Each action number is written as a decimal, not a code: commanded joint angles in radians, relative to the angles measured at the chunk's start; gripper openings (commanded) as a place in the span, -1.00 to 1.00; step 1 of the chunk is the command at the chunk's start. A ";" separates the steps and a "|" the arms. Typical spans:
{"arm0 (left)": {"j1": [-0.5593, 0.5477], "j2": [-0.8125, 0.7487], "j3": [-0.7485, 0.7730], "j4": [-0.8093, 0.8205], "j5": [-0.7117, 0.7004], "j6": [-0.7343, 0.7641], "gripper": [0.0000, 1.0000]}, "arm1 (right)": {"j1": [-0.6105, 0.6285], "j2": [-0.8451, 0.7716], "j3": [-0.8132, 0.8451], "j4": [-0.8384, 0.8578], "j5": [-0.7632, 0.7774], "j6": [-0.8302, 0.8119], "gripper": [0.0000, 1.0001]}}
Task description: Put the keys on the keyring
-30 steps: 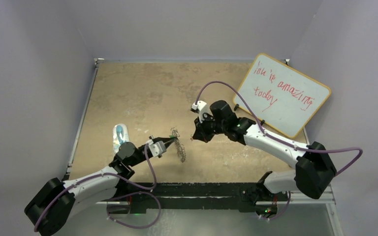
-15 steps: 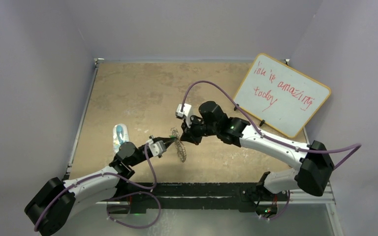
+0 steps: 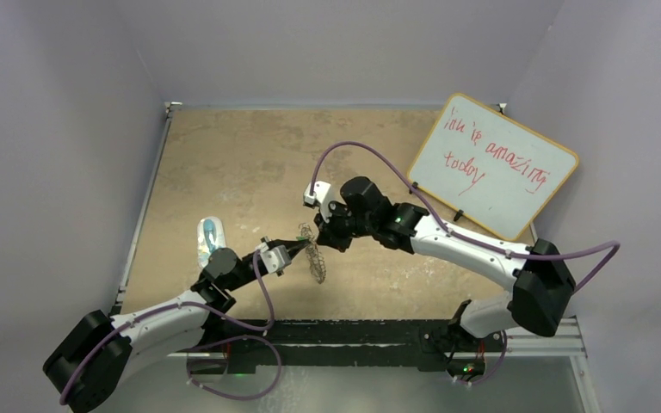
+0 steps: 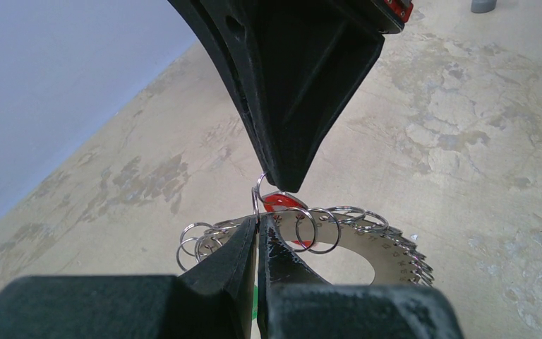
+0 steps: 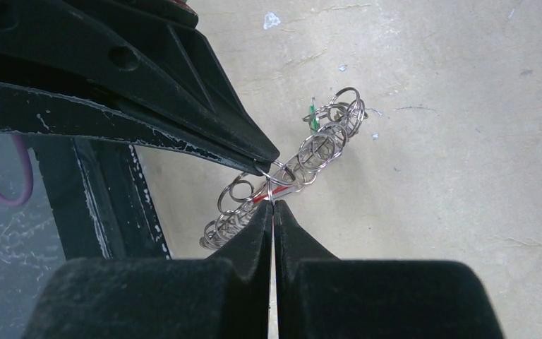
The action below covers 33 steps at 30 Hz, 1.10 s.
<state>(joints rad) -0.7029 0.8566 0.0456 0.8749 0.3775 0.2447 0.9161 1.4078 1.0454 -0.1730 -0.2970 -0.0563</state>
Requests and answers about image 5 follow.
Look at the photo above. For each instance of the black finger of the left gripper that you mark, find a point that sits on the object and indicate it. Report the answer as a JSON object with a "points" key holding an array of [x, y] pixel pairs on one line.
{"points": [[33, 111], [122, 54]]}

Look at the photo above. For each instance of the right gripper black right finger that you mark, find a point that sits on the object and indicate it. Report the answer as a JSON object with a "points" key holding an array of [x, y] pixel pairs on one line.
{"points": [[322, 296]]}

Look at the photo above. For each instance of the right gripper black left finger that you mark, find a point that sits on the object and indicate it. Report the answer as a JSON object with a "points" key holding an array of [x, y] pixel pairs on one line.
{"points": [[225, 295]]}

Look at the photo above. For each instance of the keys with red green tags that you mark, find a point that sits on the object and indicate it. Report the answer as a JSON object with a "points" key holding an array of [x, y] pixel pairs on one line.
{"points": [[276, 193]]}

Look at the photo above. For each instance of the silver disc with keyrings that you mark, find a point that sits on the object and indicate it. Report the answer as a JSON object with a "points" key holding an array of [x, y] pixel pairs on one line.
{"points": [[339, 121]]}

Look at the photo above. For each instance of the key with green tag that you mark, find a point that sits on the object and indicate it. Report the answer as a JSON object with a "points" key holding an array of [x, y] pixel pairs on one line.
{"points": [[313, 119]]}

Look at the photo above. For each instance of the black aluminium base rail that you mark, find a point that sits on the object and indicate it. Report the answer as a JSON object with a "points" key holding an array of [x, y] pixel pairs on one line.
{"points": [[99, 196]]}

